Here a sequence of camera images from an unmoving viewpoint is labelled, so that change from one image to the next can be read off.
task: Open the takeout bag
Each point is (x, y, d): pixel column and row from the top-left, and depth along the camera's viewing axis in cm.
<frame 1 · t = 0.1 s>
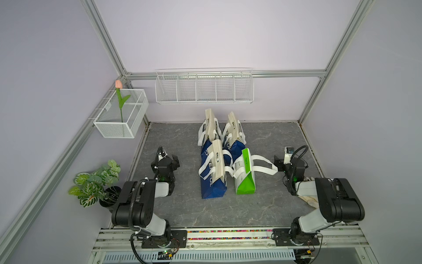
left hand: (165, 158, 92), fingers open
right hand: (282, 154, 94), fingers open
green white takeout bag: (244, 172, 72), point 23 cm above the table
front blue beige tote bag: (216, 165, 73), point 24 cm above the table
back left blue tote bag: (209, 131, 83), point 27 cm above the table
back right blue tote bag: (238, 144, 91), point 16 cm above the table
potted green plant: (98, 186, 67), point 25 cm above the table

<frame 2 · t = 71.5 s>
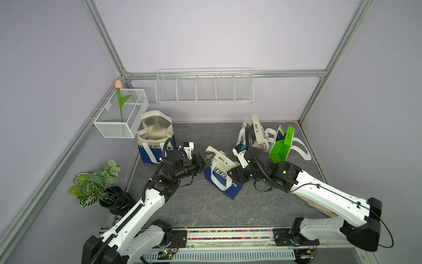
left hand: (214, 158, 70), fingers open
right hand: (233, 167, 72), fingers open
green white takeout bag: (284, 142, 76), point 28 cm above the table
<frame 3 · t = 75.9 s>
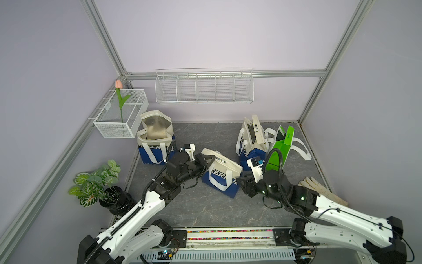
left hand: (217, 158, 69), fingers closed
right hand: (239, 176, 70), fingers open
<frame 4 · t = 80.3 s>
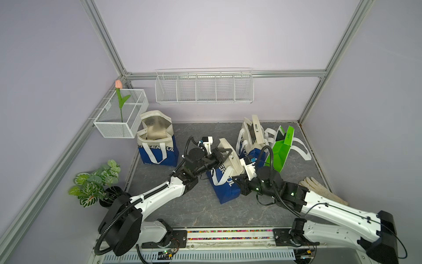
left hand: (234, 152, 72), fingers closed
right hand: (232, 177, 70), fingers closed
back left blue tote bag: (220, 176, 74), point 21 cm above the table
